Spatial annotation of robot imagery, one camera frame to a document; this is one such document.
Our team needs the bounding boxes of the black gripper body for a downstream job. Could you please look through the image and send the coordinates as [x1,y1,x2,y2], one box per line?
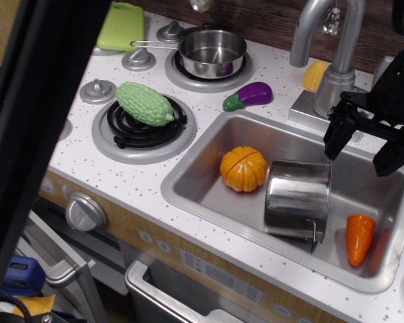
[329,50,404,135]

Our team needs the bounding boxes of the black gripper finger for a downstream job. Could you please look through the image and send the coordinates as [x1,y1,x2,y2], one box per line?
[373,127,404,177]
[323,116,356,160]

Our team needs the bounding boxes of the steel pot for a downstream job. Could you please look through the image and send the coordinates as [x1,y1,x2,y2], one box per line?
[264,159,333,252]

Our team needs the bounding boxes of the stainless steel sink basin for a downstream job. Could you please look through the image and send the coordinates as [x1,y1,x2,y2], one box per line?
[161,110,404,293]

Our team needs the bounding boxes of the silver faucet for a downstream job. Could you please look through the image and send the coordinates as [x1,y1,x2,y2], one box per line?
[287,0,374,143]

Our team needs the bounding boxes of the yellow toy corn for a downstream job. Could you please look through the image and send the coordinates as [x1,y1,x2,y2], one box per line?
[302,61,327,92]

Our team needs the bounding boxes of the orange toy carrot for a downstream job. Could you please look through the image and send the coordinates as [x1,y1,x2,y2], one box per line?
[345,214,376,266]

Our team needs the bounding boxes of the purple toy eggplant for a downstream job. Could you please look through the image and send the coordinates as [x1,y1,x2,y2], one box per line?
[222,81,274,112]

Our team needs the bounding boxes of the orange toy pumpkin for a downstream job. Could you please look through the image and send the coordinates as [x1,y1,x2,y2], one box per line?
[220,146,268,192]

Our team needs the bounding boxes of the steel saucepan on stove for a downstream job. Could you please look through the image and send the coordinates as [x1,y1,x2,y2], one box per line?
[131,30,247,79]

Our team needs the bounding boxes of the green toy bitter gourd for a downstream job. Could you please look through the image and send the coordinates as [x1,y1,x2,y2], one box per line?
[115,82,174,127]

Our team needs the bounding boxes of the silver stove knob back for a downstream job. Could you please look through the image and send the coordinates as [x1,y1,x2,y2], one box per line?
[156,20,184,42]

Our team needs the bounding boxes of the silver stove knob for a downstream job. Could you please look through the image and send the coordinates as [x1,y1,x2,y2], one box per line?
[121,48,156,72]
[156,20,184,42]
[79,79,116,104]

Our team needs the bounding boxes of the front right black burner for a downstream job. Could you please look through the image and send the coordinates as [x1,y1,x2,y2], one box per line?
[92,96,196,165]

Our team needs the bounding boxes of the silver stove knob middle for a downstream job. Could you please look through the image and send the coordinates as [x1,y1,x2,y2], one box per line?
[121,48,156,72]

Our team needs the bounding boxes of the green plastic cutting board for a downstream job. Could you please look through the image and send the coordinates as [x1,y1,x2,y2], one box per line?
[96,2,145,52]

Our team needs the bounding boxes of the silver stove knob front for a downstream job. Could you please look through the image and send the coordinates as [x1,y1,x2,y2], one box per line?
[79,79,116,104]

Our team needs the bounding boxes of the silver oven dial knob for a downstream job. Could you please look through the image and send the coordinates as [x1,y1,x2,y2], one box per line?
[65,192,108,232]

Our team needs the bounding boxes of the blue object on floor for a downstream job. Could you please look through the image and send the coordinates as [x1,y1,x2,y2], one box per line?
[0,255,46,296]

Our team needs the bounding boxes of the back right burner ring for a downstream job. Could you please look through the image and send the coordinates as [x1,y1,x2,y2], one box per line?
[164,49,254,94]

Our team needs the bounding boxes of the silver dishwasher door handle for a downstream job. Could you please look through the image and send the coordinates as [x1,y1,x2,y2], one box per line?
[125,260,242,323]

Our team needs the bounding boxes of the silver oven door handle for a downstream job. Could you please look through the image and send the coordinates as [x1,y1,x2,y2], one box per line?
[16,211,95,289]

